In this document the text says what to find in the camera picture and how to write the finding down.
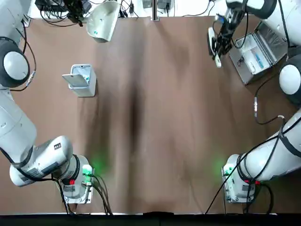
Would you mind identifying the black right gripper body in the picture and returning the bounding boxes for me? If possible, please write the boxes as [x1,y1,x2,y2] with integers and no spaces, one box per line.
[220,11,244,32]

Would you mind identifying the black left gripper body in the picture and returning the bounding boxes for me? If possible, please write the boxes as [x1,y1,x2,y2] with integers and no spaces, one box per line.
[63,0,84,15]

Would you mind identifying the white hand brush black bristles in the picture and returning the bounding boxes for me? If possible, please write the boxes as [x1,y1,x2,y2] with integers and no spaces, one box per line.
[207,26,222,68]

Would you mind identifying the pale green plastic dustpan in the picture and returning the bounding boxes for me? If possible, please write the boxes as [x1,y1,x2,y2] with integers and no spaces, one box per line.
[81,1,119,44]

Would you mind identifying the white flip-lid trash can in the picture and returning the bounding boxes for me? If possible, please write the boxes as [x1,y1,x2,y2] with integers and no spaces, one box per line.
[62,63,97,98]

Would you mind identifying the black box device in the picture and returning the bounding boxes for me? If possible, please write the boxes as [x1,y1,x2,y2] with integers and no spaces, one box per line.
[35,0,71,13]

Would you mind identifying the blue white medicine box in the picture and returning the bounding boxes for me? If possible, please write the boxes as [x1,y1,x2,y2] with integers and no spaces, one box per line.
[254,51,264,69]

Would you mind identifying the silver aluminium case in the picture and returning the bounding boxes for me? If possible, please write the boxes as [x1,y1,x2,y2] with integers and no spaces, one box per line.
[229,20,289,85]

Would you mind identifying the black cable with metal connector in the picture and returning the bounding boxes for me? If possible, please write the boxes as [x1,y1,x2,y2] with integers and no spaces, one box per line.
[253,70,286,125]
[10,20,38,92]

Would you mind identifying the aluminium post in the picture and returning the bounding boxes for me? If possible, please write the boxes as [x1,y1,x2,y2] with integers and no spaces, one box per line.
[151,0,159,22]

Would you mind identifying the black cable bundle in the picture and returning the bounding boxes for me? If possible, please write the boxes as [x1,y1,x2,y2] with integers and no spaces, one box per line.
[88,173,114,216]

